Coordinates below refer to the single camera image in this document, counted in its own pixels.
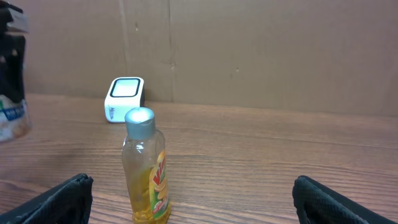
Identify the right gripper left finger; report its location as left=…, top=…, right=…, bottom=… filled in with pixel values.
left=1, top=173, right=93, bottom=224

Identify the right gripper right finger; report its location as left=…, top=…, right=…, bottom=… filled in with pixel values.
left=292, top=175, right=397, bottom=224

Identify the yellow liquid bottle silver cap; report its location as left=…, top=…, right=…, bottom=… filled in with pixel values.
left=122, top=107, right=171, bottom=224

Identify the white barcode scanner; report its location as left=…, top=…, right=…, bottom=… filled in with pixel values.
left=104, top=77, right=145, bottom=123

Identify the teal tissue pack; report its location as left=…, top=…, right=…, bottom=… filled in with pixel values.
left=0, top=95, right=32, bottom=142

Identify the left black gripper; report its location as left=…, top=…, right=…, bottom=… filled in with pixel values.
left=1, top=1, right=29, bottom=103

